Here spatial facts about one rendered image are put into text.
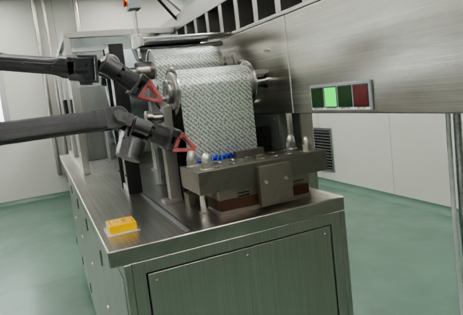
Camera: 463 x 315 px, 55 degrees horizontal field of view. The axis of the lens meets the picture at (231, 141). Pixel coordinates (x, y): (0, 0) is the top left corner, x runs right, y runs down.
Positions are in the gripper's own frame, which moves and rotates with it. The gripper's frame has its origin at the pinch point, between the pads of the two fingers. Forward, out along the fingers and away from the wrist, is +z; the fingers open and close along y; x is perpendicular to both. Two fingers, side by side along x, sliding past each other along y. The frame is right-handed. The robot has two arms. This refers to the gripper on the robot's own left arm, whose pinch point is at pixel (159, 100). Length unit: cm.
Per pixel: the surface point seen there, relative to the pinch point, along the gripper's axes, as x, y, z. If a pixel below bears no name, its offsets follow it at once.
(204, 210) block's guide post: -22.0, 19.5, 23.2
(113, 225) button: -37.0, 19.6, 3.0
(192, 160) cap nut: -11.8, 15.2, 14.1
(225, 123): 4.2, 7.1, 20.0
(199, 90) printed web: 8.1, 7.0, 7.4
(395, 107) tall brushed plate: 18, 59, 33
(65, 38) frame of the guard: 16, -96, -35
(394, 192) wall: 85, -193, 283
